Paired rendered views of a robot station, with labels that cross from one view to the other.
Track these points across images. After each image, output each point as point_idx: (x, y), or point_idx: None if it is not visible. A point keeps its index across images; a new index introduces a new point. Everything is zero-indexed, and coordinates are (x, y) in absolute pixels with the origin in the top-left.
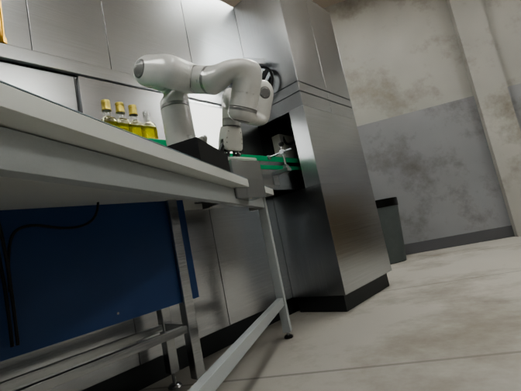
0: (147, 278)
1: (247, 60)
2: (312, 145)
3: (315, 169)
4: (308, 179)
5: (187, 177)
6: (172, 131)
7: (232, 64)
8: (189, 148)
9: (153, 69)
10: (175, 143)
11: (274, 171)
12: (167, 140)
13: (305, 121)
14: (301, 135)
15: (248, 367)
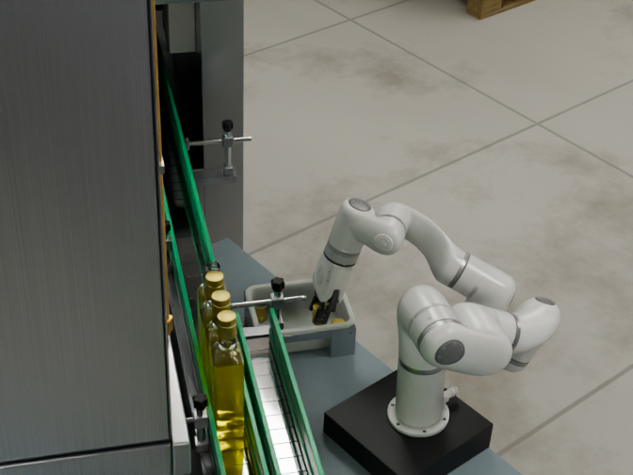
0: None
1: (559, 314)
2: (243, 89)
3: (239, 137)
4: (215, 153)
5: None
6: (435, 404)
7: (554, 331)
8: (482, 439)
9: (482, 362)
10: (470, 439)
11: (202, 179)
12: (420, 415)
13: (241, 37)
14: (223, 63)
15: None
